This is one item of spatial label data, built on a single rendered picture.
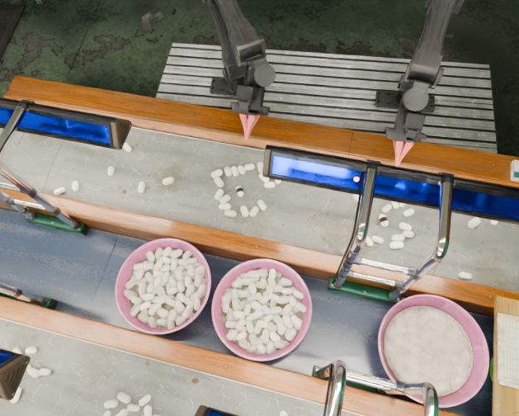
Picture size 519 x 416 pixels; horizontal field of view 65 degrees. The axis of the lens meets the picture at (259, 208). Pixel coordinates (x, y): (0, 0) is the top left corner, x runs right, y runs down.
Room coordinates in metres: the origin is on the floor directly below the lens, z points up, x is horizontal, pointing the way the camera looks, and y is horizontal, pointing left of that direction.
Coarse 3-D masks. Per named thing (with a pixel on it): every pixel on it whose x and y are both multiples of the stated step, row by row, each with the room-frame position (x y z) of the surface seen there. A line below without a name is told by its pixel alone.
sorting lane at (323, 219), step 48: (48, 144) 0.85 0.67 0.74; (144, 144) 0.79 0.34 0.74; (192, 144) 0.76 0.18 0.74; (48, 192) 0.67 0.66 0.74; (96, 192) 0.64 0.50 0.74; (144, 192) 0.61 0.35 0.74; (192, 192) 0.59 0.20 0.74; (288, 192) 0.54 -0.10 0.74; (336, 192) 0.51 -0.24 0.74; (288, 240) 0.39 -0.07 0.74; (336, 240) 0.36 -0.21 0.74; (384, 240) 0.34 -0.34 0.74; (432, 240) 0.32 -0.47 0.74; (480, 240) 0.30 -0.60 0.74
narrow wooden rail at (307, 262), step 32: (96, 224) 0.54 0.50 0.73; (128, 224) 0.50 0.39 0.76; (160, 224) 0.49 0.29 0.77; (224, 256) 0.39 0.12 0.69; (256, 256) 0.35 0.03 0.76; (288, 256) 0.33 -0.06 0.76; (320, 256) 0.32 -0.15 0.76; (384, 288) 0.21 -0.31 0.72; (416, 288) 0.19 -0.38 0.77; (448, 288) 0.18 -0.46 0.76; (480, 288) 0.17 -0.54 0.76
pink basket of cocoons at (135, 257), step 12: (156, 240) 0.44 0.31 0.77; (168, 240) 0.43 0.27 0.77; (180, 240) 0.43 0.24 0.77; (144, 252) 0.42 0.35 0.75; (192, 252) 0.39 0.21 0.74; (132, 264) 0.38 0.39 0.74; (204, 264) 0.35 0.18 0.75; (120, 276) 0.35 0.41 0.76; (120, 288) 0.32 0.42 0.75; (120, 300) 0.28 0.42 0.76; (204, 300) 0.25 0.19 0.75; (120, 312) 0.25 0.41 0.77; (132, 324) 0.21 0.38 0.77; (144, 324) 0.21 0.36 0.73
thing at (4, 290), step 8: (0, 288) 0.32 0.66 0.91; (8, 288) 0.32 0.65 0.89; (16, 288) 0.33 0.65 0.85; (8, 296) 0.35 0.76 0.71; (16, 296) 0.31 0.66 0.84; (24, 296) 0.32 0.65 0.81; (32, 296) 0.32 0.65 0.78; (40, 296) 0.33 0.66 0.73; (32, 304) 0.32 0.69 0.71; (40, 304) 0.31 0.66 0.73; (48, 304) 0.31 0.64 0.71; (56, 304) 0.32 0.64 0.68
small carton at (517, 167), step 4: (516, 160) 0.51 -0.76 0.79; (512, 164) 0.50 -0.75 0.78; (516, 164) 0.49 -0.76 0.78; (512, 168) 0.49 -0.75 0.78; (516, 168) 0.48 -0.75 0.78; (512, 172) 0.48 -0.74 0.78; (516, 172) 0.47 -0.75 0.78; (512, 176) 0.46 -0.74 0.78; (516, 176) 0.46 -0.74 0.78; (512, 180) 0.45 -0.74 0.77; (516, 180) 0.45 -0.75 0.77
